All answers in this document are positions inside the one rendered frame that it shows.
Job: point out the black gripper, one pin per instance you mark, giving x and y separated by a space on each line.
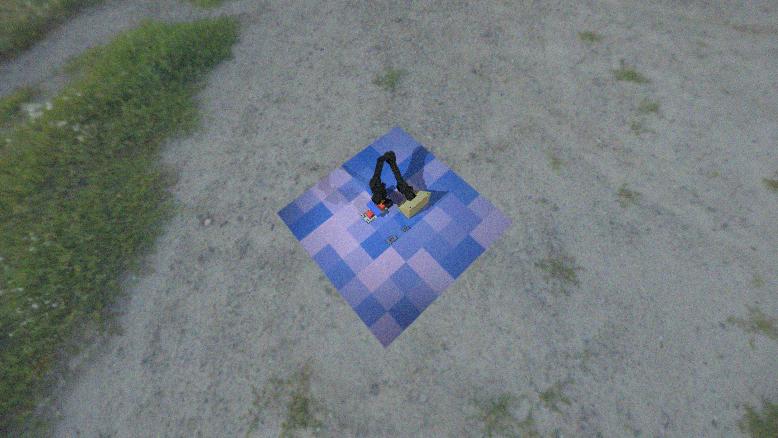
388 202

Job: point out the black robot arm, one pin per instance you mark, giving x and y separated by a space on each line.
375 181

